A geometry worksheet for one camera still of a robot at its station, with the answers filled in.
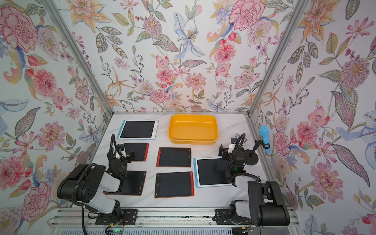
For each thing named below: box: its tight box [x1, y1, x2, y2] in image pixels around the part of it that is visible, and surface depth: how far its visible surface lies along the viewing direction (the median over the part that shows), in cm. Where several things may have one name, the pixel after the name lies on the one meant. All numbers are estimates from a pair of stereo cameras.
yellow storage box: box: [167, 114, 219, 145], surface depth 113 cm
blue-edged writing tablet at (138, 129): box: [116, 119, 160, 141], surface depth 112 cm
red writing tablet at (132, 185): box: [102, 170, 147, 196], surface depth 90 cm
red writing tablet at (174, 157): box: [156, 146, 192, 168], surface depth 98 cm
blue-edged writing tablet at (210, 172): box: [192, 157, 233, 188], surface depth 95 cm
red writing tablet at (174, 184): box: [154, 171, 195, 199], surface depth 86 cm
